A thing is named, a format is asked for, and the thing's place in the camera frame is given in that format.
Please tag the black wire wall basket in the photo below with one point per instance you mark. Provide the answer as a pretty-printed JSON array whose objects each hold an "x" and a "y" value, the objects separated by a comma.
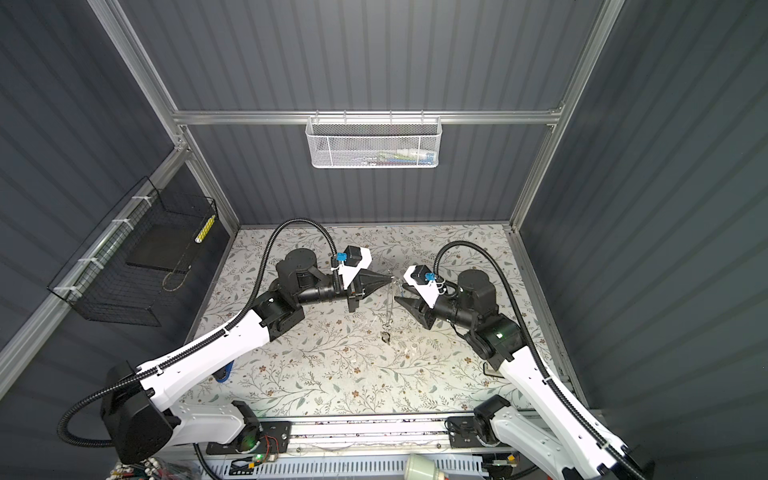
[{"x": 141, "y": 270}]

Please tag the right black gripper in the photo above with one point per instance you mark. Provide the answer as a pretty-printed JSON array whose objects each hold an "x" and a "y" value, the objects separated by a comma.
[{"x": 419, "y": 311}]

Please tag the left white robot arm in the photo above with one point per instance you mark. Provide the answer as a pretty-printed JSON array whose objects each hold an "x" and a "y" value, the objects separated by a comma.
[{"x": 142, "y": 412}]

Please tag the blue object at table edge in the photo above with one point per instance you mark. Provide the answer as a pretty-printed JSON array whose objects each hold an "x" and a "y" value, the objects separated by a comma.
[{"x": 222, "y": 374}]

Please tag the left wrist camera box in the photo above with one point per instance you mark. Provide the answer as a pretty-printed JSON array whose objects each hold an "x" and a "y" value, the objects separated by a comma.
[{"x": 351, "y": 262}]

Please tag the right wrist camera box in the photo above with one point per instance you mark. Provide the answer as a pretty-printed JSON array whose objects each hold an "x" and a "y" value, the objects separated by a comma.
[{"x": 425, "y": 282}]

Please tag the pale green plastic object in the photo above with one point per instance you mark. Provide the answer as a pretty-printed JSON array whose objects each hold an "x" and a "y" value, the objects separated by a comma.
[{"x": 419, "y": 467}]

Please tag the perforated metal ring disc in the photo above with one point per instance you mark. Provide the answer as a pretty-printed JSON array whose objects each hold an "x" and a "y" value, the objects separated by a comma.
[{"x": 387, "y": 318}]

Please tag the white wire mesh basket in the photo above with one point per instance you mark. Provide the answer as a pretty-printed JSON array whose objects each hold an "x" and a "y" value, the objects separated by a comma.
[{"x": 387, "y": 145}]

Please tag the yellow marker pen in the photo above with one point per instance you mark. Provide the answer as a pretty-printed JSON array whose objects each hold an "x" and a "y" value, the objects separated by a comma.
[{"x": 205, "y": 229}]

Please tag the white slotted cable duct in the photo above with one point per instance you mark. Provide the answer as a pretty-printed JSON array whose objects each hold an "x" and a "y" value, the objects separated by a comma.
[{"x": 344, "y": 467}]

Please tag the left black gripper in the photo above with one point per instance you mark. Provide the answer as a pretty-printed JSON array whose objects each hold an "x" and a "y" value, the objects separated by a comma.
[{"x": 359, "y": 291}]

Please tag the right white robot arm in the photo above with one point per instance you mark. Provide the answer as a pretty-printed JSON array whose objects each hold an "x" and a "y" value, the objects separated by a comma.
[{"x": 573, "y": 443}]

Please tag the black foam pad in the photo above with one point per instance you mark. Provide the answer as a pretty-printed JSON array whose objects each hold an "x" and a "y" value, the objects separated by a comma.
[{"x": 165, "y": 248}]

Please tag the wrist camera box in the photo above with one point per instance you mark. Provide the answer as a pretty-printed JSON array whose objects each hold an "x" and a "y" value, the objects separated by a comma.
[
  {"x": 425, "y": 282},
  {"x": 351, "y": 262}
]

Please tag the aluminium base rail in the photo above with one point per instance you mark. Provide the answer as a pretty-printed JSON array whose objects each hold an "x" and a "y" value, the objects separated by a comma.
[{"x": 378, "y": 434}]

